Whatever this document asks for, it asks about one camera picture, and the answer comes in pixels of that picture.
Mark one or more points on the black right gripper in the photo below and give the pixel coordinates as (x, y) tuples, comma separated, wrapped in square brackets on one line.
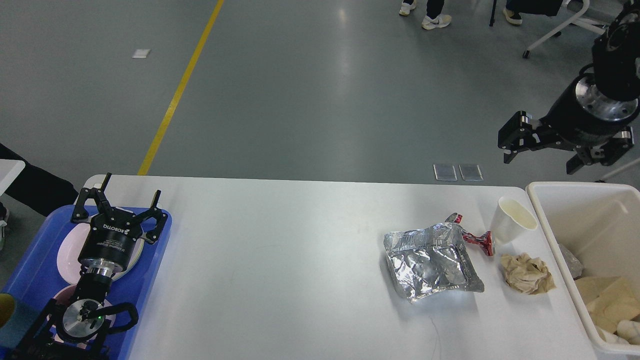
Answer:
[(582, 116)]

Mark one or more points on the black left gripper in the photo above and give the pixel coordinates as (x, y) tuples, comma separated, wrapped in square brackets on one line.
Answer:
[(110, 242)]

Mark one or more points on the pink plate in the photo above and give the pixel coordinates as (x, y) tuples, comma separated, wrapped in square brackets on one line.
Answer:
[(67, 257)]

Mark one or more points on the brown paper sheet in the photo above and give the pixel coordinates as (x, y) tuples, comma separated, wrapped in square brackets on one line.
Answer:
[(609, 300)]

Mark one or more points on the white paper cup front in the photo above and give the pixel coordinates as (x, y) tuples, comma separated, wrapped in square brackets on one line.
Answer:
[(629, 331)]

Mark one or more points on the white paper cup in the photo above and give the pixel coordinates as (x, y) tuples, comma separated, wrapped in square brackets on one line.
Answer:
[(629, 331), (609, 337), (511, 220)]

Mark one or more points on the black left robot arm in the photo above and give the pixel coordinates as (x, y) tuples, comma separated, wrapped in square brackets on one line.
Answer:
[(83, 284)]

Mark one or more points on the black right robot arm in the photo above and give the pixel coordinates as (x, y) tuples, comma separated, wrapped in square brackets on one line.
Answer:
[(615, 56)]

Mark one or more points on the cream plastic bin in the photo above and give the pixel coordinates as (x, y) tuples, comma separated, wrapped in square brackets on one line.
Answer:
[(599, 223)]

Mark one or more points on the tipped white paper cup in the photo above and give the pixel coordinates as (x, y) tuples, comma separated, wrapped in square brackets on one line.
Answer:
[(511, 220)]

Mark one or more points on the right metal floor plate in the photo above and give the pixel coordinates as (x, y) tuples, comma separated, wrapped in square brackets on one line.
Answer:
[(471, 172)]

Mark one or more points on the metal floor plate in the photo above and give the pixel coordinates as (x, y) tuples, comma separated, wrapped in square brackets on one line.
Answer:
[(445, 172), (471, 172)]

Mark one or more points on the white sneaker at left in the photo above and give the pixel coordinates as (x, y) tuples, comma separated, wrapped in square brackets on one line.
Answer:
[(37, 188)]

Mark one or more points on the white side table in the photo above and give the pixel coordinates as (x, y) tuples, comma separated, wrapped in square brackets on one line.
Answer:
[(9, 171)]

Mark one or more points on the white office chair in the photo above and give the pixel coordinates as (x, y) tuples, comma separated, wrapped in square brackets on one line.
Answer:
[(588, 14)]

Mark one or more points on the left metal floor plate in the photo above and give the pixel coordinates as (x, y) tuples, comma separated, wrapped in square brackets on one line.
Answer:
[(445, 172)]

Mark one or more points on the clear plastic wrap in bin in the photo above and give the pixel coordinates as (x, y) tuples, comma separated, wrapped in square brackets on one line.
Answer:
[(574, 265)]

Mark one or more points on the small red object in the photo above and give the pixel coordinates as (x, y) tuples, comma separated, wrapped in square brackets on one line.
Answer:
[(485, 241)]

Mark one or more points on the crumpled brown paper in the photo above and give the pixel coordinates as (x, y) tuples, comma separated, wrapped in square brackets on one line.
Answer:
[(527, 275)]

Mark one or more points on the person in blue jeans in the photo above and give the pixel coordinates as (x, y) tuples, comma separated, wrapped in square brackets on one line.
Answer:
[(511, 15)]

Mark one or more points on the black tripod leg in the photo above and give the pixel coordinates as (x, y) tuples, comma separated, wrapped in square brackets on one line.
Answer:
[(492, 18)]

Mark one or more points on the dark teal cup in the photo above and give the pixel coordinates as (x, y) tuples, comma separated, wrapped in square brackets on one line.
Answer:
[(16, 318)]

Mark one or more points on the white floor label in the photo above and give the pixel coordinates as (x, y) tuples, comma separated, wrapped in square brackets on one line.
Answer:
[(141, 53)]

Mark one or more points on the person with white sneakers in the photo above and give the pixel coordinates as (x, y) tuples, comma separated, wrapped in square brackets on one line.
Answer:
[(433, 19)]

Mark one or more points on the crumpled aluminium foil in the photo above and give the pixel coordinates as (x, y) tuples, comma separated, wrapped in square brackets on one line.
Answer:
[(427, 261)]

